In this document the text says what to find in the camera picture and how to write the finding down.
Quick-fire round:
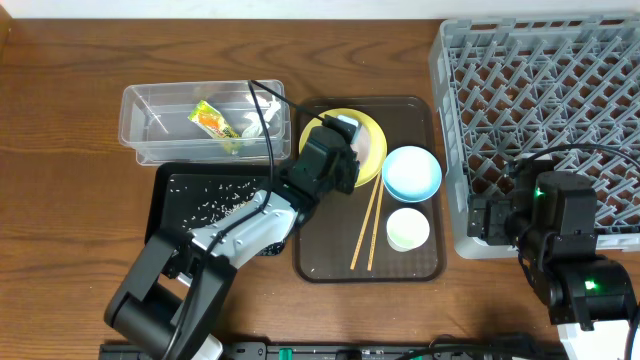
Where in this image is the left wooden chopstick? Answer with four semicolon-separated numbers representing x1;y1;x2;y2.
349;173;381;271

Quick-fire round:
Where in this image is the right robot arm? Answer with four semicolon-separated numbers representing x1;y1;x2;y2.
467;169;639;359

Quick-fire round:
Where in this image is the white cup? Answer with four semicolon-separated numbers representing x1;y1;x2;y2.
386;208;431;252

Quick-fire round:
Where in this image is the light blue bowl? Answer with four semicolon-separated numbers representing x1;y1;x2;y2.
382;146;443;203

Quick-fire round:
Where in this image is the right wooden chopstick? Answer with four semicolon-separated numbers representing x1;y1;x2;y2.
367;177;384;271

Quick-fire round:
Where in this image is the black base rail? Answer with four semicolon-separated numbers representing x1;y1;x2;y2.
98;334;571;360

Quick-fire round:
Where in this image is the clear plastic wrapper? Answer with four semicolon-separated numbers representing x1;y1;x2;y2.
241;95;281;138

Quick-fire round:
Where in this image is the spilled rice pile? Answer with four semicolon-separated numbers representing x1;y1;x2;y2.
161;174;264;232

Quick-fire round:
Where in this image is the brown serving tray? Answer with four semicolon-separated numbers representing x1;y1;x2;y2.
293;96;446;283

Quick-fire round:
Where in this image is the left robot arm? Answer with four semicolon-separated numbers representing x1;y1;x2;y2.
104;115;361;360

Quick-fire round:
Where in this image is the green orange snack wrapper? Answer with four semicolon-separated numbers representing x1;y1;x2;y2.
188;100;240;155

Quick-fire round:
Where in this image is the grey dishwasher rack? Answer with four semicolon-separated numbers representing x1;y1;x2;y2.
429;14;639;259

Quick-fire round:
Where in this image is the yellow plate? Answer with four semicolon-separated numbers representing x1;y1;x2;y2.
299;108;387;189

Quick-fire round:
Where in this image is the clear plastic bin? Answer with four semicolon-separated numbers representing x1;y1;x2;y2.
119;80;292;166

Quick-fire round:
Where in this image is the wooden chopstick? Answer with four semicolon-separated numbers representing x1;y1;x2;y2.
367;177;384;271
349;173;381;271

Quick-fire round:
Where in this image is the black tray bin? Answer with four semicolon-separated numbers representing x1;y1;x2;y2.
143;163;298;268

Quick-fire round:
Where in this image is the white pink bowl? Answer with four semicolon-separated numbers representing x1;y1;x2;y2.
337;115;371;166

